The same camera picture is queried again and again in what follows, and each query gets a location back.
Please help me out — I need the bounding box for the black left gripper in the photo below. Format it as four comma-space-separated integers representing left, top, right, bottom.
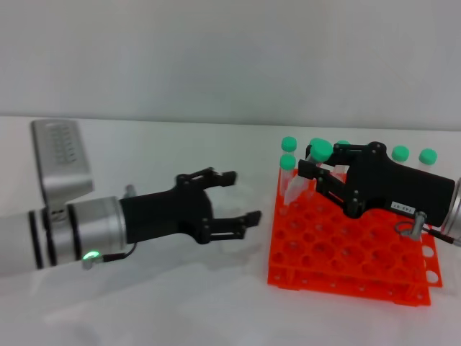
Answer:
118, 167, 263, 247

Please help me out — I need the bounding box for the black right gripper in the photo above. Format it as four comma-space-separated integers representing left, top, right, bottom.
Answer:
297, 141, 456, 229

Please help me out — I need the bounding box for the clear test tube green cap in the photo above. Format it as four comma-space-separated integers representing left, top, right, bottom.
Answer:
419, 148, 439, 167
391, 145, 411, 162
334, 140, 352, 181
283, 138, 334, 205
281, 136, 299, 156
279, 154, 297, 217

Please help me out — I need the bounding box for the orange plastic test tube rack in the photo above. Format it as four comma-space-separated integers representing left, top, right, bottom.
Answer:
267, 167, 444, 307

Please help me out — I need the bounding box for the right arm connector cable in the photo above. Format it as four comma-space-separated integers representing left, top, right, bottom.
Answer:
394, 211, 461, 247

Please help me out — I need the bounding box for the arm connector cable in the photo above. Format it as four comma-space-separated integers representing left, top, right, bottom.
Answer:
81, 241, 140, 270
394, 211, 461, 247

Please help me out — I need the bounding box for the left arm connector cable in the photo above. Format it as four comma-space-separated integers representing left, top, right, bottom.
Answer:
81, 241, 140, 270

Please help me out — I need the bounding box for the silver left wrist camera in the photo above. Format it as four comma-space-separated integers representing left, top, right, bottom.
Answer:
30, 118, 95, 212

